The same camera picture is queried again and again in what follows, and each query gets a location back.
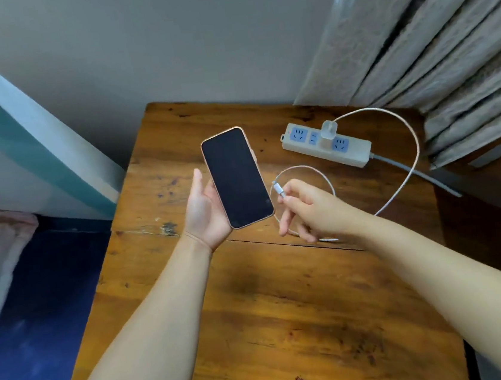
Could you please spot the person's left forearm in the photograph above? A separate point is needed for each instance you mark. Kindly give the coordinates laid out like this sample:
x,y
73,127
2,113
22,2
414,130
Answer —
x,y
149,334

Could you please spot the person's right hand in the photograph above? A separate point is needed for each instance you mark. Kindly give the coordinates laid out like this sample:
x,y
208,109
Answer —
x,y
320,211

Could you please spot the white charger adapter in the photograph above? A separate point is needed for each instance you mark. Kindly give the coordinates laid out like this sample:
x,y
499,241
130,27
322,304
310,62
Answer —
x,y
328,133

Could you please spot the person's left hand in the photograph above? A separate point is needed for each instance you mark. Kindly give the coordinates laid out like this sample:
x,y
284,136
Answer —
x,y
204,213

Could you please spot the white power strip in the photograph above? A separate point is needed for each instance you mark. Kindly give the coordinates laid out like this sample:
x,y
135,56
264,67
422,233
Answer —
x,y
324,145

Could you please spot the grey patterned curtain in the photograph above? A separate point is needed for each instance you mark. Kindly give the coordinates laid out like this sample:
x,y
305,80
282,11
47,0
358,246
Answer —
x,y
431,36

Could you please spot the person's left thumb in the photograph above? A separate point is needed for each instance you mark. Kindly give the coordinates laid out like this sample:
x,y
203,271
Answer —
x,y
198,189

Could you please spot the person's right thumb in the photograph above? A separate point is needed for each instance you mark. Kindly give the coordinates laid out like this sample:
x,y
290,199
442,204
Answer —
x,y
290,212

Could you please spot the blue bed sheet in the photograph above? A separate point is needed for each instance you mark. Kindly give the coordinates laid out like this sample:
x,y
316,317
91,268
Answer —
x,y
32,329

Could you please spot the person's right forearm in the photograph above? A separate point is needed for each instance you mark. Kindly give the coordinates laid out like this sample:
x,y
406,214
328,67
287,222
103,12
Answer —
x,y
460,290

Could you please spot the wooden table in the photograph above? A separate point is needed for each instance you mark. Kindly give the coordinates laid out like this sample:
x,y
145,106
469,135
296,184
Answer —
x,y
289,291

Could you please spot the black smartphone with pink case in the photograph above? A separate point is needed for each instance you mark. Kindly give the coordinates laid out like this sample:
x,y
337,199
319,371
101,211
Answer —
x,y
237,178

